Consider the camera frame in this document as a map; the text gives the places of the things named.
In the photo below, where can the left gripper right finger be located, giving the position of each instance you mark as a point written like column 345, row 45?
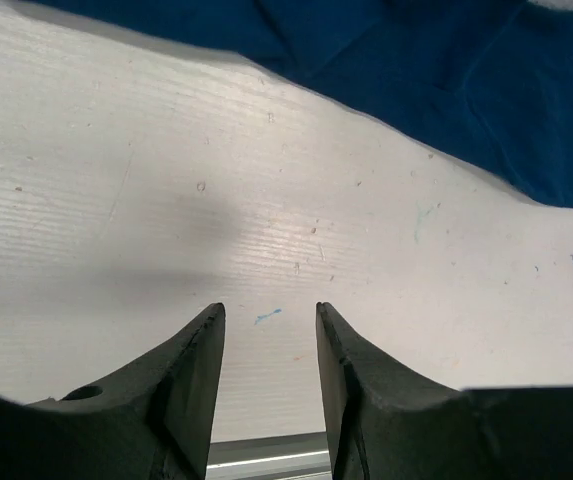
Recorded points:
column 386, row 421

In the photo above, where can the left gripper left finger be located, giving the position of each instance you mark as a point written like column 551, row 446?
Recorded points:
column 150, row 419

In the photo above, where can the navy blue Mickey t-shirt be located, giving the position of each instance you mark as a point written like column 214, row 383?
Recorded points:
column 488, row 82

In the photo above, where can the aluminium mounting rail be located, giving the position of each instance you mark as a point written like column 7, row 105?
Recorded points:
column 301, row 456

